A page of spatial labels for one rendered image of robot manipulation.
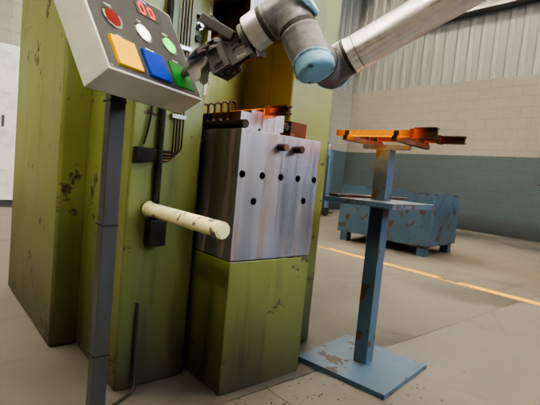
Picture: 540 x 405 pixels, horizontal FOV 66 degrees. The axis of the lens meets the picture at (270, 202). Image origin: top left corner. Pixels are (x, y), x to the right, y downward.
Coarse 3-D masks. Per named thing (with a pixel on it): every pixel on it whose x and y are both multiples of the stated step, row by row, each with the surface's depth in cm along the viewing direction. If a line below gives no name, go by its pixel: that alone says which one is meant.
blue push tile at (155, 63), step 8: (144, 48) 99; (144, 56) 98; (152, 56) 100; (160, 56) 104; (152, 64) 99; (160, 64) 102; (152, 72) 97; (160, 72) 100; (168, 72) 104; (168, 80) 102
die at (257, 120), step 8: (216, 112) 155; (224, 112) 151; (232, 112) 147; (240, 112) 143; (248, 112) 145; (256, 112) 147; (264, 112) 150; (216, 120) 155; (248, 120) 146; (256, 120) 148; (264, 120) 150; (272, 120) 152; (280, 120) 155; (248, 128) 146; (256, 128) 148; (264, 128) 151; (272, 128) 153; (280, 128) 155
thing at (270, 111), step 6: (258, 108) 154; (264, 108) 151; (270, 108) 149; (276, 108) 147; (282, 108) 145; (288, 108) 143; (264, 114) 149; (270, 114) 148; (276, 114) 146; (282, 114) 145; (288, 114) 144
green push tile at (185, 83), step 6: (168, 60) 108; (174, 66) 109; (180, 66) 112; (174, 72) 108; (180, 72) 110; (174, 78) 107; (180, 78) 109; (186, 78) 112; (180, 84) 108; (186, 84) 111; (192, 90) 112
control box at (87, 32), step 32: (64, 0) 90; (96, 0) 91; (128, 0) 103; (96, 32) 87; (128, 32) 97; (160, 32) 111; (96, 64) 87; (128, 96) 99; (160, 96) 105; (192, 96) 112
